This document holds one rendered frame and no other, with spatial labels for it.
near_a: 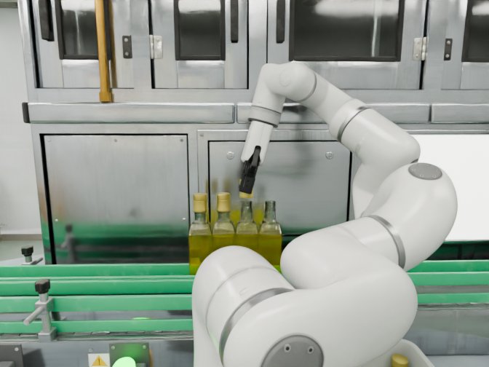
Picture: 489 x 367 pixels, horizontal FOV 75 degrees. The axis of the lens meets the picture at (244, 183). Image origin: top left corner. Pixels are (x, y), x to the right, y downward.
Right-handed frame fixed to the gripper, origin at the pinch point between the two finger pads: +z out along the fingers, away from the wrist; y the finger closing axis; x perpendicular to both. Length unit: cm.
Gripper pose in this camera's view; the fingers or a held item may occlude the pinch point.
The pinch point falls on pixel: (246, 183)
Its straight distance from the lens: 79.1
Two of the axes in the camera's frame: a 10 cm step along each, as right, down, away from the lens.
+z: -2.6, 9.6, 1.3
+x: 9.7, 2.5, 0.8
